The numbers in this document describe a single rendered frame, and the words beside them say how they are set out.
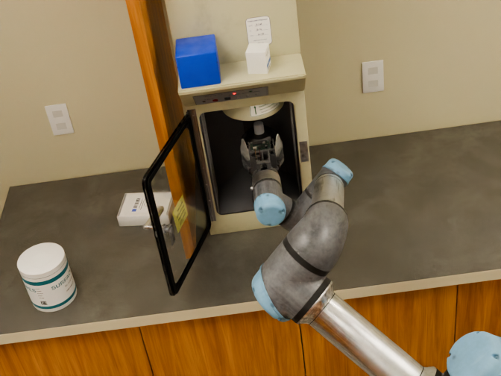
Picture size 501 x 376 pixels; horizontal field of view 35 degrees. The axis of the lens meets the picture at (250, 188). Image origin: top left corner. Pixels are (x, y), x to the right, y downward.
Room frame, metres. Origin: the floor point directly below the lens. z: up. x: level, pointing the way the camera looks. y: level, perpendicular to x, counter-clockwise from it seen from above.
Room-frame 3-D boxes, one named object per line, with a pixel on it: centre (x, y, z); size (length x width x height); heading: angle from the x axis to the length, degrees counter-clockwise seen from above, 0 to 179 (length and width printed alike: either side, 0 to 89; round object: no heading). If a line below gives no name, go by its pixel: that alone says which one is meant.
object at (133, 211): (1.98, 0.34, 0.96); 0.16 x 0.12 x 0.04; 80
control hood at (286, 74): (1.77, -0.02, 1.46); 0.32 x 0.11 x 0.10; 89
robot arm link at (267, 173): (1.64, -0.04, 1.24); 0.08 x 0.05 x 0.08; 89
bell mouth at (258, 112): (1.93, -0.04, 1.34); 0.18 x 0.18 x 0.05
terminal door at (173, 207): (1.67, 0.19, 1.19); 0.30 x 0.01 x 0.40; 157
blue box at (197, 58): (1.77, 0.08, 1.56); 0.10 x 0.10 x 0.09; 89
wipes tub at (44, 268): (1.66, 0.60, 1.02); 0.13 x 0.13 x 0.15
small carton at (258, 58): (1.77, -0.07, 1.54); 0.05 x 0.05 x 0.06; 74
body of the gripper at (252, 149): (1.72, -0.04, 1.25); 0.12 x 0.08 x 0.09; 179
